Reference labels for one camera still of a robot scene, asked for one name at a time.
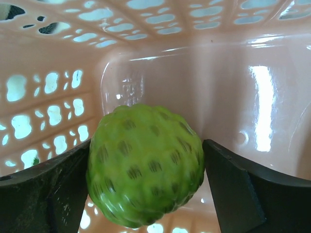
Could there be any pink plastic basket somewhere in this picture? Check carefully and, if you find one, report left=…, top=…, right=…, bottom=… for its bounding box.
left=0, top=0, right=311, bottom=233

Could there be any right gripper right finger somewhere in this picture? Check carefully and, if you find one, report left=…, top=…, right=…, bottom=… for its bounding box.
left=203, top=139, right=311, bottom=233

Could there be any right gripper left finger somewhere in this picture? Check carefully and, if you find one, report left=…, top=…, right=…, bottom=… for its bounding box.
left=0, top=140, right=90, bottom=233

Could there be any green bumpy toy fruit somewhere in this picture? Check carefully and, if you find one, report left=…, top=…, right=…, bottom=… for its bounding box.
left=86, top=104, right=205, bottom=228

